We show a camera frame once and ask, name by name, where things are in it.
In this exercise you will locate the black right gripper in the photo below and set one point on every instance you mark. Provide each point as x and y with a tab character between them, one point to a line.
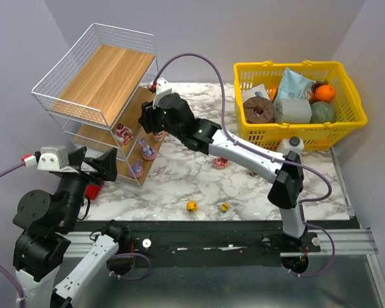
148	117

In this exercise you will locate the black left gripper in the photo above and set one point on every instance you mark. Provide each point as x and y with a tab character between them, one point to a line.
84	162

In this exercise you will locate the purple figure orange donut toy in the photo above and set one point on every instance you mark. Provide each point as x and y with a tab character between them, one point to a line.
159	135

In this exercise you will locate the red strawberry cake toy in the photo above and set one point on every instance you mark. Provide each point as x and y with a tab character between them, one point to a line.
123	134

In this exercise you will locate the purple bunny pink donut toy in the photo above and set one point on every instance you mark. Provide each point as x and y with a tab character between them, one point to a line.
136	171

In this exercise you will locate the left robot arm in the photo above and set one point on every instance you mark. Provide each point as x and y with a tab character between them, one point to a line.
46	218

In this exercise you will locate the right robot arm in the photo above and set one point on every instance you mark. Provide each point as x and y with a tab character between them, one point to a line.
282	171

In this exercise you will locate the red bell pepper toy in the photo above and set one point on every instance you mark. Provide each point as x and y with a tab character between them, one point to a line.
93	191

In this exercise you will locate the pink strawberry donut toy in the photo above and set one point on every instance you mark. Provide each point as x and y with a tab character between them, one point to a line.
220	163

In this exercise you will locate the brown chocolate donut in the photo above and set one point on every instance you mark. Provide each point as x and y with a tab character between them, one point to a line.
258	110

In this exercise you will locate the white tissue packet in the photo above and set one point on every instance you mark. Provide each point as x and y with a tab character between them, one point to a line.
257	91

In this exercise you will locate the yellow duck toy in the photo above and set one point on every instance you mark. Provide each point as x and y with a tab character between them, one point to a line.
191	206

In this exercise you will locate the yellow minion toy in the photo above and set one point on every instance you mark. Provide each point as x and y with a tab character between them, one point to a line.
224	207

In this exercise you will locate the white paper roll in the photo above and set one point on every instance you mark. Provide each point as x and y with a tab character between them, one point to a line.
292	111

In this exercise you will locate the light blue snack bag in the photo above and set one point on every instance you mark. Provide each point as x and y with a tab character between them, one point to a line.
294	86

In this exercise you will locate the white bottle grey cap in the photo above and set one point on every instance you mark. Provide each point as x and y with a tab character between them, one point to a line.
294	144

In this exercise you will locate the green melon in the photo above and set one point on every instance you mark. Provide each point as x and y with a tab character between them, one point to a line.
322	112

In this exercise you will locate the orange fruit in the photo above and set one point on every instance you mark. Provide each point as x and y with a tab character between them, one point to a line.
325	93

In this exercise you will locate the yellow plastic basket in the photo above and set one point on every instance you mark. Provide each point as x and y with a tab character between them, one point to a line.
314	101

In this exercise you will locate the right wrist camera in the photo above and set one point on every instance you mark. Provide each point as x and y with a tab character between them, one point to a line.
161	88

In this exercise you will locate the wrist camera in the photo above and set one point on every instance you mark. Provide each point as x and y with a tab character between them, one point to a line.
50	158
161	88

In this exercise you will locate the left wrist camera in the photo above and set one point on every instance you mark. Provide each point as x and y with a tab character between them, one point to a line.
50	158

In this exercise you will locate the white wire wooden shelf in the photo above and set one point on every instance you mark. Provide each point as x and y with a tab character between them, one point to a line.
101	81

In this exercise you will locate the black mounting rail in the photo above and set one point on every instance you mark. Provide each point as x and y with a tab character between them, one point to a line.
243	243

